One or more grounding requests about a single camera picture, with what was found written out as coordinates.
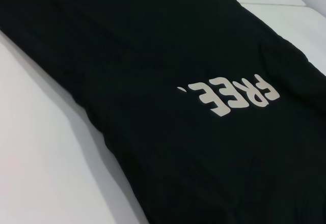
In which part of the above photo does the black shirt with FREE print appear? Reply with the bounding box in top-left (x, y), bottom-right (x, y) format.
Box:
top-left (0, 0), bottom-right (326, 224)

